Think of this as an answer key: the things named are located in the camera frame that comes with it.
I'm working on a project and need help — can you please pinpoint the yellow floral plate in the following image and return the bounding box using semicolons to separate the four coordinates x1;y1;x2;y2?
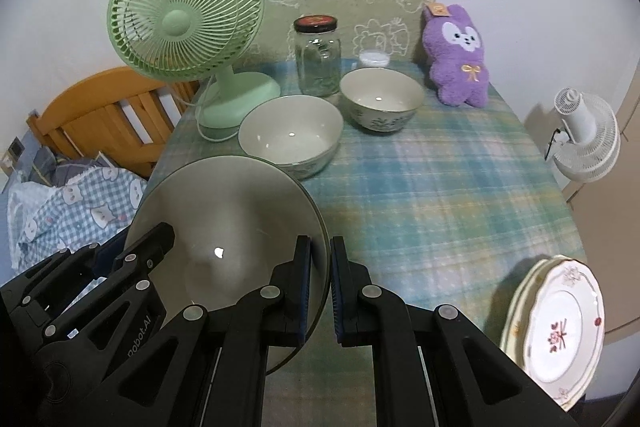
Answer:
500;257;601;413

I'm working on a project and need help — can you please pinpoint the white scalloped plate red motif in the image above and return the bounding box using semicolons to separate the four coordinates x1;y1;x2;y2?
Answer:
520;258;606;385

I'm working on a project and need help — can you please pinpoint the green desk fan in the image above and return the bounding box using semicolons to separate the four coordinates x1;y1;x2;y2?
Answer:
107;0;282;130

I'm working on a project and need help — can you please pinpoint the blue checkered bear blanket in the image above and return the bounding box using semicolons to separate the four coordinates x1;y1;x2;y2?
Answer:
7;167;148;268

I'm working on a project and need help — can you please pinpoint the green fan power cord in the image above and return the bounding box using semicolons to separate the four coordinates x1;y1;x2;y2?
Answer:
192;82;241;142

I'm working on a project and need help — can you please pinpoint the white clip fan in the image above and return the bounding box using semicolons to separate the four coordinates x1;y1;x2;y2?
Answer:
545;88;622;182

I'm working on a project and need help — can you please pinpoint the cream floral ceramic bowl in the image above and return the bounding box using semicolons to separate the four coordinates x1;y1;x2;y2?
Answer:
340;68;426;134
238;95;345;180
122;155;331;375

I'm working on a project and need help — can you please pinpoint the orange wooden headboard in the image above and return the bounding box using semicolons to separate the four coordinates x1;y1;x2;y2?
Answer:
26;67;201;180

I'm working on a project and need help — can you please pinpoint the purple plush rabbit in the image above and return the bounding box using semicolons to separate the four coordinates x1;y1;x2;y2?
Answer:
421;3;490;108

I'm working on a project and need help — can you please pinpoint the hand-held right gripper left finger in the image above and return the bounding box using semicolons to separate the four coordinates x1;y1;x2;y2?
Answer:
107;234;313;427

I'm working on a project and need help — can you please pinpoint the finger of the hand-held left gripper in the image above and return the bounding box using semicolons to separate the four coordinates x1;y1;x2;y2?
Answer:
0;240;123;324
40;222;176;346

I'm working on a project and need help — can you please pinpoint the grey cloth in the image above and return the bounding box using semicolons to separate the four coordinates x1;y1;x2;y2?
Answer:
27;147;118;188

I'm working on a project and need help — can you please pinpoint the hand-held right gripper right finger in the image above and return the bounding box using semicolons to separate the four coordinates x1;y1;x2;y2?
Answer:
329;235;581;427

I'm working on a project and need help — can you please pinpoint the clear cotton swab container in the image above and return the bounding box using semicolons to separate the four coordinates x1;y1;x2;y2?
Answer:
358;50;391;70

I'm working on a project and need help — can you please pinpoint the glass jar red lid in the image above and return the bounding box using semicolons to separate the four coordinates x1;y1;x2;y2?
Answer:
293;14;343;98

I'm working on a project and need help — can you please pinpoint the wall socket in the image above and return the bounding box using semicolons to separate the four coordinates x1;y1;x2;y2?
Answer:
2;138;25;175

